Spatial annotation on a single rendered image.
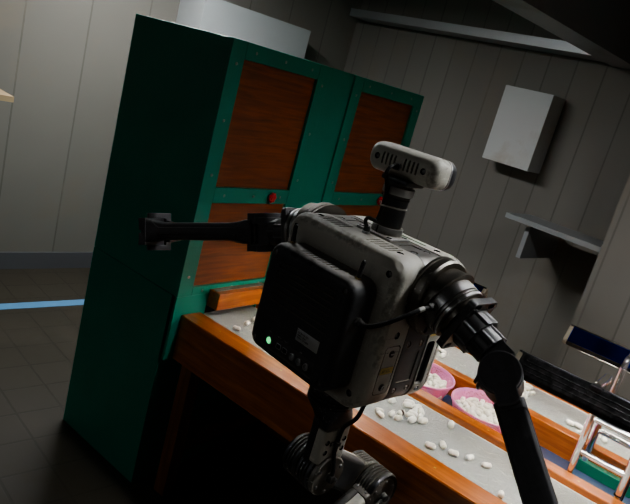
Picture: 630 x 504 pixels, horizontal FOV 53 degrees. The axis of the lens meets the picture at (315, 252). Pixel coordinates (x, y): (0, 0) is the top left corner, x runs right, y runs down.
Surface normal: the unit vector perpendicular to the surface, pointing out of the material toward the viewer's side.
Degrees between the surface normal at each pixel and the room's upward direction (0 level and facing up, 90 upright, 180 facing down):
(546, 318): 90
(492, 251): 90
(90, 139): 90
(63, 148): 90
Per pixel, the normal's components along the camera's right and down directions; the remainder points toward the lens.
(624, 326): -0.71, 0.00
